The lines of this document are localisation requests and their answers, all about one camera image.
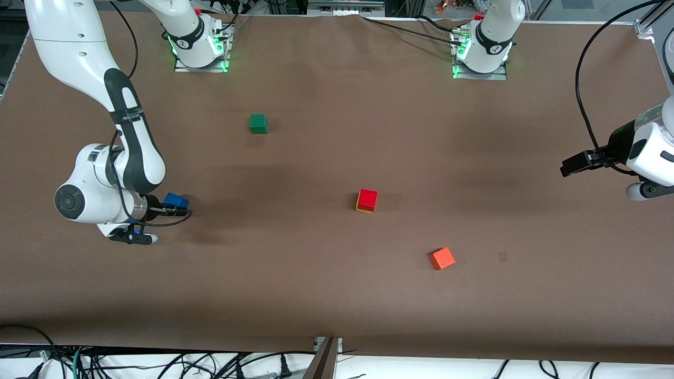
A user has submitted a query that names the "orange wooden cube block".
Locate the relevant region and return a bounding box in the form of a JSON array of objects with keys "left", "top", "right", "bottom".
[{"left": 429, "top": 247, "right": 457, "bottom": 271}]

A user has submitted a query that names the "large table cover sheet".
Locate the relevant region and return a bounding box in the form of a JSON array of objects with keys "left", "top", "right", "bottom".
[{"left": 0, "top": 12, "right": 674, "bottom": 364}]

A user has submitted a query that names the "grey box device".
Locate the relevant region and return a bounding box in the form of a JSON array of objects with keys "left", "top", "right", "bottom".
[{"left": 308, "top": 0, "right": 385, "bottom": 15}]

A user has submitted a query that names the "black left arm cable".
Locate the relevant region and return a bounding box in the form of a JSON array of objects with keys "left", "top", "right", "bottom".
[{"left": 575, "top": 0, "right": 665, "bottom": 176}]

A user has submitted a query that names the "aluminium frame profile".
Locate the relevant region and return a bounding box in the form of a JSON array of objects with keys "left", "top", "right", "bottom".
[{"left": 635, "top": 18, "right": 674, "bottom": 90}]

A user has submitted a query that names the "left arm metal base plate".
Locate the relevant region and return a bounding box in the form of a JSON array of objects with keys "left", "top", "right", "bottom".
[{"left": 451, "top": 32, "right": 509, "bottom": 81}]

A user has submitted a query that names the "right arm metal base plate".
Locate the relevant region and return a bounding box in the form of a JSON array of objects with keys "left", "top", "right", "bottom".
[{"left": 174, "top": 24, "right": 232, "bottom": 73}]

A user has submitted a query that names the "black looping floor cable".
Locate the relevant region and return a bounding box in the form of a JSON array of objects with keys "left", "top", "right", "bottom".
[{"left": 0, "top": 324, "right": 60, "bottom": 365}]

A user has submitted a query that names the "short black table cable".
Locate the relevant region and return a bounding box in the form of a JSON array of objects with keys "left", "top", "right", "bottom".
[{"left": 419, "top": 15, "right": 464, "bottom": 35}]

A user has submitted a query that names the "metal table frame bracket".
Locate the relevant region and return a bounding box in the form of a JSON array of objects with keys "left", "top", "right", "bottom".
[{"left": 303, "top": 337, "right": 344, "bottom": 379}]

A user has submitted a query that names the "long black table cable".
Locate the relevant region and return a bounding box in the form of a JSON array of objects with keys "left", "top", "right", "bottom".
[{"left": 360, "top": 15, "right": 460, "bottom": 43}]

